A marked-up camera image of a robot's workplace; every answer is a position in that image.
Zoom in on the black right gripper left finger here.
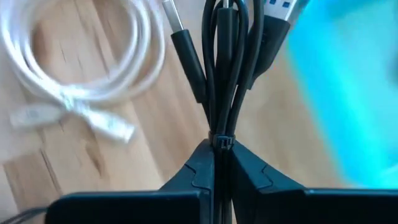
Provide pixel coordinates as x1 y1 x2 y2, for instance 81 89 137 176
160 139 215 224

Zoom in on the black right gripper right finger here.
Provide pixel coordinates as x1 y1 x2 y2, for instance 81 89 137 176
231 140 307 224

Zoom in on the black USB cable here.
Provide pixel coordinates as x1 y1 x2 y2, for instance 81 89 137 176
161 0 301 224

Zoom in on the white cable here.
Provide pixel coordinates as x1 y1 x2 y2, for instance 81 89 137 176
0 0 167 146

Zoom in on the teal plastic bin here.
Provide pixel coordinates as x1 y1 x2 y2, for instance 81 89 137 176
284 0 398 190

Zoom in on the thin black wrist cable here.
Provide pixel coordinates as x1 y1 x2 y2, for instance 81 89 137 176
0 206 49 224

